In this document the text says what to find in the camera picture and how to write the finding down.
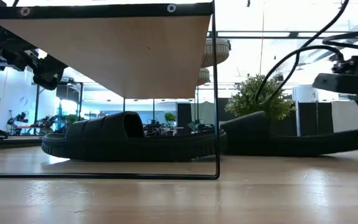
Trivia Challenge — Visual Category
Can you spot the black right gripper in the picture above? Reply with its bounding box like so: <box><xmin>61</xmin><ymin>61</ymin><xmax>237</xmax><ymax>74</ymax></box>
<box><xmin>311</xmin><ymin>39</ymin><xmax>358</xmax><ymax>151</ymax></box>

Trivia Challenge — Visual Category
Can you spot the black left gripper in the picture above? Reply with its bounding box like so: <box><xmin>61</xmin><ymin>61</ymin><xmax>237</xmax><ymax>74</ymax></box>
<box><xmin>0</xmin><ymin>24</ymin><xmax>69</xmax><ymax>91</ymax></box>

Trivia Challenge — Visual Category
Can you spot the black rubber slide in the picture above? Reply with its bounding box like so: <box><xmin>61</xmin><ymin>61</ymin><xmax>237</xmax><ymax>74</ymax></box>
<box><xmin>40</xmin><ymin>111</ymin><xmax>229</xmax><ymax>163</ymax></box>
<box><xmin>219</xmin><ymin>110</ymin><xmax>358</xmax><ymax>157</ymax></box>

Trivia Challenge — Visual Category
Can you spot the grey rubber slide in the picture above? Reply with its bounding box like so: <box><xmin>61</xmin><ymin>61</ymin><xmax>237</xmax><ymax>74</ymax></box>
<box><xmin>196</xmin><ymin>67</ymin><xmax>211</xmax><ymax>87</ymax></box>
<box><xmin>200</xmin><ymin>37</ymin><xmax>231</xmax><ymax>69</ymax></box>

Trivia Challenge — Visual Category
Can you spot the white office cabinet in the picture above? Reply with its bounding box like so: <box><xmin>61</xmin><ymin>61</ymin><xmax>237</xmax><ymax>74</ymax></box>
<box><xmin>331</xmin><ymin>100</ymin><xmax>358</xmax><ymax>134</ymax></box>

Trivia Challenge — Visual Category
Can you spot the black office partition panel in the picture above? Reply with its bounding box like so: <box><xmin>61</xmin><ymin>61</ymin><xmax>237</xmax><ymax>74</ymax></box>
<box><xmin>296</xmin><ymin>101</ymin><xmax>334</xmax><ymax>137</ymax></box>

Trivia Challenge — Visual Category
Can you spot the distant robot workstation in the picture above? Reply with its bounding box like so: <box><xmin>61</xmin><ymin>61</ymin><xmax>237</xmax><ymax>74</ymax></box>
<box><xmin>6</xmin><ymin>108</ymin><xmax>60</xmax><ymax>137</ymax></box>

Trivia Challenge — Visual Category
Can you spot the small green potted plant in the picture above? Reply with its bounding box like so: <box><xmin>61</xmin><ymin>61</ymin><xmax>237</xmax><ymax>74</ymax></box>
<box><xmin>224</xmin><ymin>73</ymin><xmax>296</xmax><ymax>122</ymax></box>

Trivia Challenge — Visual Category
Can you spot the distant small green plant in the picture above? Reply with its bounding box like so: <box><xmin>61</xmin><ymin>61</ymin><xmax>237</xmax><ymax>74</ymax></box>
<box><xmin>163</xmin><ymin>112</ymin><xmax>177</xmax><ymax>124</ymax></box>

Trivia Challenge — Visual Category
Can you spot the wooden shelf with black frame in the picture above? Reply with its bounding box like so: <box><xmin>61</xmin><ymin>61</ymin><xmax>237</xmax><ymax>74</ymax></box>
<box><xmin>0</xmin><ymin>1</ymin><xmax>222</xmax><ymax>181</ymax></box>

